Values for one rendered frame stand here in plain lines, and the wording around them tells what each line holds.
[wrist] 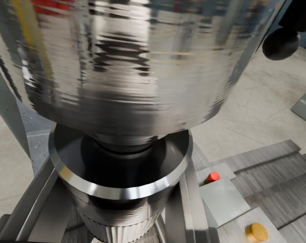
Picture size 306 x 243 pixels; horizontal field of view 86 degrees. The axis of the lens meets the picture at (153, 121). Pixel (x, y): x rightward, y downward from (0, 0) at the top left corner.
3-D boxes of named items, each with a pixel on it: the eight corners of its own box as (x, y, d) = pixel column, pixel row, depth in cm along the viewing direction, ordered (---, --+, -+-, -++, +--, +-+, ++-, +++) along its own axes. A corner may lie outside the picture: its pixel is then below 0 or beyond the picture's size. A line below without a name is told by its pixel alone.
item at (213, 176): (215, 185, 29) (221, 178, 27) (208, 188, 28) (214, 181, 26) (210, 177, 30) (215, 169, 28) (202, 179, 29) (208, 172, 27)
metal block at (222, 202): (231, 220, 28) (251, 208, 23) (202, 236, 25) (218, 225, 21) (212, 191, 31) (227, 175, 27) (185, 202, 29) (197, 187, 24)
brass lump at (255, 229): (263, 239, 24) (271, 236, 23) (253, 246, 23) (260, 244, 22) (252, 222, 25) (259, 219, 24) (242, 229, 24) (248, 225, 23)
